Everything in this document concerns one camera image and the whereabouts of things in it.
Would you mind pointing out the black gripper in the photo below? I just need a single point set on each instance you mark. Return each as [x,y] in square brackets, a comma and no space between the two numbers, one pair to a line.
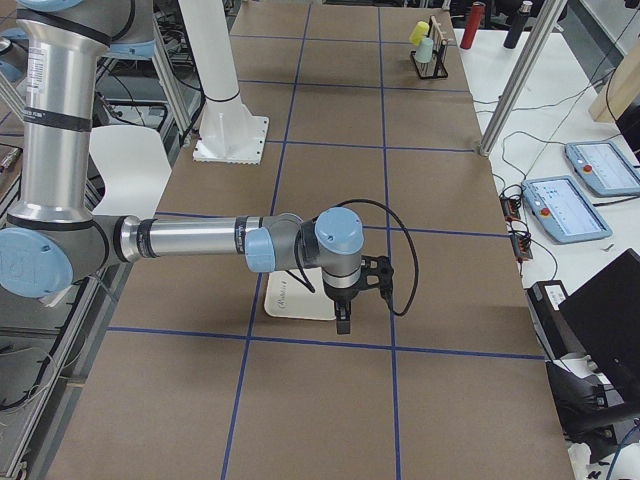
[341,297]

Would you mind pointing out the pale green cup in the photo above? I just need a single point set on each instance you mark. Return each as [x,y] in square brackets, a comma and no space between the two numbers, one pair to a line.
[424,52]

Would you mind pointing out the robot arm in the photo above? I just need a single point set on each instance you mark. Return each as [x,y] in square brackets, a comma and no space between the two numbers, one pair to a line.
[52,240]

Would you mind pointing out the beige rabbit tray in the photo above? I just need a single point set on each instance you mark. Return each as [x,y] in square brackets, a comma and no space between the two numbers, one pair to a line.
[287,298]

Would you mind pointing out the yellow cup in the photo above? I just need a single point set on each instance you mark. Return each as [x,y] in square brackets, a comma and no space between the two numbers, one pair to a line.
[420,30]

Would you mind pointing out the small electronics board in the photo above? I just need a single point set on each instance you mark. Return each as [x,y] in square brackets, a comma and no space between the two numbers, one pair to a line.
[511,201]

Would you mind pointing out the black box device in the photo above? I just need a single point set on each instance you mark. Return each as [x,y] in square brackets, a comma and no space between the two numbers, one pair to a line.
[556,336]

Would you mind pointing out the near teach pendant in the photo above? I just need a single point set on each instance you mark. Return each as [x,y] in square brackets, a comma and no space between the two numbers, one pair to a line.
[563,210]

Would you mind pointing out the teach pendant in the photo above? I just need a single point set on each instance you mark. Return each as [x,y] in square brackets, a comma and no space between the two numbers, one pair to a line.
[603,168]
[563,210]

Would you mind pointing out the white chair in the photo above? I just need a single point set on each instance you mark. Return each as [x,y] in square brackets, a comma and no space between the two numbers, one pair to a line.
[134,167]

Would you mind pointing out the black laptop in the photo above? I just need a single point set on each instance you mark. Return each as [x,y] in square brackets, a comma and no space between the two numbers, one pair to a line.
[604,315]

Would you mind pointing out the far teach pendant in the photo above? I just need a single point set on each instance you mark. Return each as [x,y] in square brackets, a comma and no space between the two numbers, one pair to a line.
[603,168]

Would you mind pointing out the red bottle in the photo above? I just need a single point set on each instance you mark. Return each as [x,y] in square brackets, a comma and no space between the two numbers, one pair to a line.
[473,21]

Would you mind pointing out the black bottle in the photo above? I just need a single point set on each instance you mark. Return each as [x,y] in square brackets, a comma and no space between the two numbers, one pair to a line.
[518,12]

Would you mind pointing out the wooden board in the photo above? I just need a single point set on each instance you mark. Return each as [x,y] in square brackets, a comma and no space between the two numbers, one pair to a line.
[620,91]

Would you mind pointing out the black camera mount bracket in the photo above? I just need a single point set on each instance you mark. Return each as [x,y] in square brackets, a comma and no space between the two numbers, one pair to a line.
[377,273]

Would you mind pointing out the white camera pillar stand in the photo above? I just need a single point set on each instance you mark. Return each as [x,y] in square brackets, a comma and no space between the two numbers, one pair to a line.
[228,131]

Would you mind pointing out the black wire cup rack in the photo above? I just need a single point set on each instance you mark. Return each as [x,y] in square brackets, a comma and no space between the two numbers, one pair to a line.
[436,69]

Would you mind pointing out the aluminium frame post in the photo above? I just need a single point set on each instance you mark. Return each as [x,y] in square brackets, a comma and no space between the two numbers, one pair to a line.
[548,17]

